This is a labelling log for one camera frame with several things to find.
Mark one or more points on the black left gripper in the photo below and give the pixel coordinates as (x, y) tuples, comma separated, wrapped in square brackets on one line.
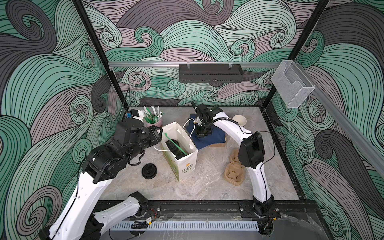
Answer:
[(155, 137)]

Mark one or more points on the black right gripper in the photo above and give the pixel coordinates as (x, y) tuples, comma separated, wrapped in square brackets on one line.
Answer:
[(199, 133)]

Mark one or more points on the dark blue paper napkin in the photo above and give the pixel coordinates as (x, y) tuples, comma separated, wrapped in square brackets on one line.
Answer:
[(218, 136)]

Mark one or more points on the black coffee cup lid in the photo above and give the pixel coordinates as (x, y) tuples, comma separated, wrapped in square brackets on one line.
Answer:
[(149, 171)]

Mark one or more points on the white paper takeout bag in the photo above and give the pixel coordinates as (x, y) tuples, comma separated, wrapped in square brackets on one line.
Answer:
[(179, 150)]

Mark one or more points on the brown pulp cup carrier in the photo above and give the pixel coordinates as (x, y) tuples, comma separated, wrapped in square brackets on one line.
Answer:
[(235, 172)]

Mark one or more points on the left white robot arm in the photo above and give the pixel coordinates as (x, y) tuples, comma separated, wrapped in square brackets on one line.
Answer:
[(100, 167)]

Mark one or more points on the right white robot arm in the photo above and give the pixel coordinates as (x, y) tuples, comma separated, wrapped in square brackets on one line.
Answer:
[(251, 150)]

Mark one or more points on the pink straw holder cup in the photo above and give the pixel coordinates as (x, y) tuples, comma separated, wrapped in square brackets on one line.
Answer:
[(159, 124)]

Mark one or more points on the bundle of wrapped straws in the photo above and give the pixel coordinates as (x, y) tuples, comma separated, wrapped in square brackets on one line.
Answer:
[(152, 115)]

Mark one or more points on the stack of paper cups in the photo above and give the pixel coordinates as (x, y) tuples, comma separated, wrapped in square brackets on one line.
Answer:
[(241, 120)]

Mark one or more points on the black wall-mounted tray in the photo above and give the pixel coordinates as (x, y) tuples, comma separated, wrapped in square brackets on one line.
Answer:
[(210, 74)]

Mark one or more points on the grey aluminium rail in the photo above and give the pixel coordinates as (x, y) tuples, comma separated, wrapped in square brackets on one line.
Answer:
[(153, 64)]

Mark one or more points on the clear acrylic wall holder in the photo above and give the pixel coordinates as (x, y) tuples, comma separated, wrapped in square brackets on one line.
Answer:
[(292, 83)]

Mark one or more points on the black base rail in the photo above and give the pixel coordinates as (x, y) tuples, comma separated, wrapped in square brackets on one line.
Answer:
[(247, 207)]

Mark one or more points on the black enclosure corner post left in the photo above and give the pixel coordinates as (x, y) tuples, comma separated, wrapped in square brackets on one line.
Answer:
[(95, 41)]

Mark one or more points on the black enclosure corner post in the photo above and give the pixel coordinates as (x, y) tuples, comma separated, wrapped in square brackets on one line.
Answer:
[(95, 41), (308, 29)]

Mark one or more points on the black enclosure corner post right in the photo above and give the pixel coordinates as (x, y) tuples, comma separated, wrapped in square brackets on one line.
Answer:
[(308, 29)]

